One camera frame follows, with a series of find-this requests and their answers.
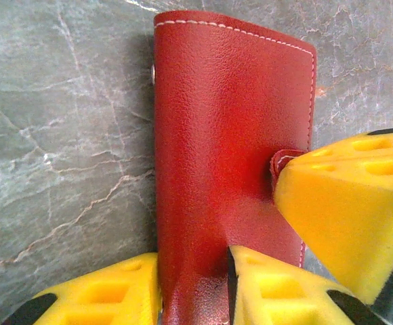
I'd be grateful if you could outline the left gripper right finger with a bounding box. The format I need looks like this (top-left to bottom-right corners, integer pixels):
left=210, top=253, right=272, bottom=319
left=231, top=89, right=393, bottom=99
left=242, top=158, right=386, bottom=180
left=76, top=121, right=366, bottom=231
left=226, top=244, right=392, bottom=325

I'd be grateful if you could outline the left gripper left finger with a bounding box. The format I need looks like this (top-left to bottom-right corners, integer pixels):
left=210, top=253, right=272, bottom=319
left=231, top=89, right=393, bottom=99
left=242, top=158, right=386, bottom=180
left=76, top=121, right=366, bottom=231
left=5, top=251, right=163, bottom=325

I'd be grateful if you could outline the red leather card holder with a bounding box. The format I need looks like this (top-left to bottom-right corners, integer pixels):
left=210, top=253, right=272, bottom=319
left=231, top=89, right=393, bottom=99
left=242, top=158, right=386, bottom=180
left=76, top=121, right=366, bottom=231
left=152, top=10, right=319, bottom=325

